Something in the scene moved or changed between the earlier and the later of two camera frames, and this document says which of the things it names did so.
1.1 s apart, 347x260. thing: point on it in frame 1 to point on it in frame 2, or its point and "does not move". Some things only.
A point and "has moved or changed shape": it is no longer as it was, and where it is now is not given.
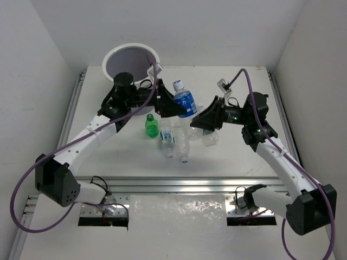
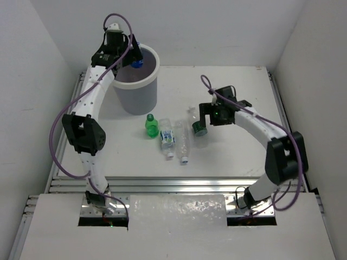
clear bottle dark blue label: x=186 y=98 to x=137 y=64
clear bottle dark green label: x=197 y=133 has moved or changed shape
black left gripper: x=159 y=98 to x=135 y=53
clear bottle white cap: x=181 y=135 does not move
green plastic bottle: x=152 y=126 does not move
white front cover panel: x=177 y=212 does not move
